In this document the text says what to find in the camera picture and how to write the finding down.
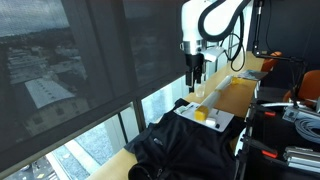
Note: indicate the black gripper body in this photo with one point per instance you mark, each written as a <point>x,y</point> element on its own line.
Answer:
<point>194,65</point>

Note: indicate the black zip jumper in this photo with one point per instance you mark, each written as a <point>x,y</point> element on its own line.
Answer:
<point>186,150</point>

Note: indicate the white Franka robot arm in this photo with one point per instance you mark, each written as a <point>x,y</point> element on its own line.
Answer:
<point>191,20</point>

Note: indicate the clear plastic cup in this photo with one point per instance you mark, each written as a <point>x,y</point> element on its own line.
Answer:
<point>200,90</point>

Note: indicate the cream tube with yellow ends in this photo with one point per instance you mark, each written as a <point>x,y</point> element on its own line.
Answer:
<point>213,97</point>

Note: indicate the small printed card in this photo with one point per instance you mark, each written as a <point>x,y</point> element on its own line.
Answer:
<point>182,108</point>

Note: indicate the small white block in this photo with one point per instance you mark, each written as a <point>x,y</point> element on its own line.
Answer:
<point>210,121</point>

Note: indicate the dark mesh roller blind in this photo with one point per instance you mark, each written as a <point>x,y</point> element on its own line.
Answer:
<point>156,33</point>
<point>50,50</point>

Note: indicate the small black object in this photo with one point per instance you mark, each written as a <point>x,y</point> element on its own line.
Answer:
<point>217,125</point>

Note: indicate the orange chair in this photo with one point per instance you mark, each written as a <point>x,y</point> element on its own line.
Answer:
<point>311,86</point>
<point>268,65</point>

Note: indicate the small grey tag block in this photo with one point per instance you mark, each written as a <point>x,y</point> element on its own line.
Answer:
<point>290,115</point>

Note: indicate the black perforated breadboard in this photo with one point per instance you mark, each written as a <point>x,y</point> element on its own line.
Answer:
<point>283,136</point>

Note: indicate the light grey wrist camera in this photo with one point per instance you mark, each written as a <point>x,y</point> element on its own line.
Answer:
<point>213,53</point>

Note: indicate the aluminium extrusion rail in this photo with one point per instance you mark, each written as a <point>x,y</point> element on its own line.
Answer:
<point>301,161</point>
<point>283,104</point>

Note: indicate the black camera stand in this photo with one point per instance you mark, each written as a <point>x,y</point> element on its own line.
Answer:
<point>286,59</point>

